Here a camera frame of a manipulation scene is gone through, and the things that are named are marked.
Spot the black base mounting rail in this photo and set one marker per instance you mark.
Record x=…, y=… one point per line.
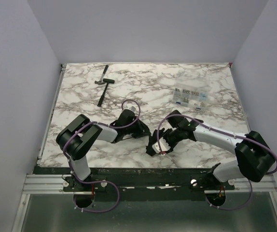
x=139, y=184

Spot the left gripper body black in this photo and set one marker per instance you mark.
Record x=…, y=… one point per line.
x=136, y=128

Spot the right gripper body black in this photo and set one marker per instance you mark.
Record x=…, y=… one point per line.
x=168, y=138

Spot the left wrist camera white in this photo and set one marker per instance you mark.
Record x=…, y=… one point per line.
x=132, y=108

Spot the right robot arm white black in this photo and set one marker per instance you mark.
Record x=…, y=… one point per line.
x=254, y=158

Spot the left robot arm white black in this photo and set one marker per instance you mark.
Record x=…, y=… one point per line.
x=77, y=138

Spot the aluminium frame rail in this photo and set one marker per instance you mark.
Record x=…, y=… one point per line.
x=45, y=207

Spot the black folding umbrella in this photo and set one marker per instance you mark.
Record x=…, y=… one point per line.
x=157, y=134

